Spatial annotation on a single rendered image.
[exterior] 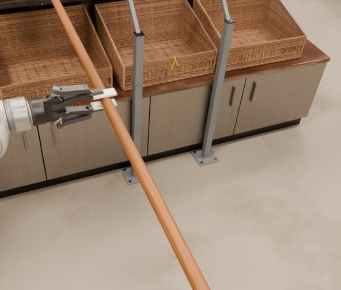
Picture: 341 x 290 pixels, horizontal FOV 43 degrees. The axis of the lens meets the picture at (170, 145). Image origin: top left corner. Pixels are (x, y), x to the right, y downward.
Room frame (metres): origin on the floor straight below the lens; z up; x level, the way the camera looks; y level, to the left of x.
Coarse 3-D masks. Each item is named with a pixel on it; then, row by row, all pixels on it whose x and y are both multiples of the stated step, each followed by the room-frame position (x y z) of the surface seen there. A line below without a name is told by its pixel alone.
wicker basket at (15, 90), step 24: (0, 24) 2.00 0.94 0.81; (24, 24) 2.06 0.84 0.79; (48, 24) 2.11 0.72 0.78; (72, 24) 2.17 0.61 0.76; (0, 48) 1.96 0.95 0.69; (24, 48) 2.02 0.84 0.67; (48, 48) 2.07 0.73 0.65; (72, 48) 2.13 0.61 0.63; (96, 48) 2.03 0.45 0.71; (0, 72) 1.89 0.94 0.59; (24, 72) 1.91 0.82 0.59; (48, 72) 1.93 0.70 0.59; (72, 72) 1.95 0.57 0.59; (0, 96) 1.56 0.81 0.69; (24, 96) 1.70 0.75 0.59
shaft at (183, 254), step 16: (64, 16) 1.39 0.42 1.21; (80, 48) 1.19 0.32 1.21; (96, 80) 1.03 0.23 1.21; (112, 112) 0.89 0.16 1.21; (128, 144) 0.77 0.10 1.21; (144, 176) 0.67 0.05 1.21; (160, 208) 0.58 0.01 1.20; (176, 224) 0.55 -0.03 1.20; (176, 240) 0.51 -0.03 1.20; (176, 256) 0.48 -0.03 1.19; (192, 256) 0.48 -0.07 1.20; (192, 272) 0.44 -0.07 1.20; (192, 288) 0.41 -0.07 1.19; (208, 288) 0.41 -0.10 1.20
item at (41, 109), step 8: (48, 96) 0.90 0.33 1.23; (32, 104) 0.86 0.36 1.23; (40, 104) 0.87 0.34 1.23; (48, 104) 0.88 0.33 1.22; (56, 104) 0.89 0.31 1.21; (32, 112) 0.84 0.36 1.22; (40, 112) 0.85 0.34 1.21; (48, 112) 0.88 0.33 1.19; (56, 112) 0.89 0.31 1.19; (40, 120) 0.84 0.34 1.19; (48, 120) 0.88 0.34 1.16; (56, 120) 0.89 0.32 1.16
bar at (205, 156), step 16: (128, 0) 1.89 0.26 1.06; (224, 0) 2.09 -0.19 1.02; (224, 16) 2.04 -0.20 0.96; (224, 32) 2.00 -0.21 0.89; (224, 48) 1.99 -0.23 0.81; (224, 64) 2.00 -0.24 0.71; (208, 128) 2.00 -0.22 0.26; (208, 144) 1.99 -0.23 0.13; (208, 160) 1.98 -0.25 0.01; (128, 176) 1.77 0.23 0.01
